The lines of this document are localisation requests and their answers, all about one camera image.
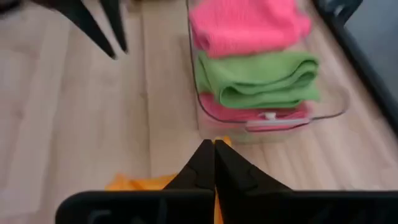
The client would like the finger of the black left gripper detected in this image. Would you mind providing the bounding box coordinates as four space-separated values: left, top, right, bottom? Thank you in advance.
99 0 129 54
30 0 118 60

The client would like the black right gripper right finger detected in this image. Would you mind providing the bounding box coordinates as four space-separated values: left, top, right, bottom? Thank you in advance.
214 139 293 192

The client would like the orange microfiber towel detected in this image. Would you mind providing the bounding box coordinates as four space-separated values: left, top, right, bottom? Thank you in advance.
105 136 233 224

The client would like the green microfiber towel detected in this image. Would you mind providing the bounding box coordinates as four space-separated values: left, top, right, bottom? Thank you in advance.
194 51 322 110

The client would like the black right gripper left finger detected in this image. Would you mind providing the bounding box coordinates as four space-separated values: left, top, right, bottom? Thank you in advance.
163 139 216 192

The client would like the clear plastic bin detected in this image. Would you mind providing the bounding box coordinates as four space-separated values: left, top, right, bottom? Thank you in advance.
185 0 351 144

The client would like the pink microfiber towel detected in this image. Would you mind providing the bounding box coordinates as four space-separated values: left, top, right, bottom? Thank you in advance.
188 0 313 59
198 92 312 132

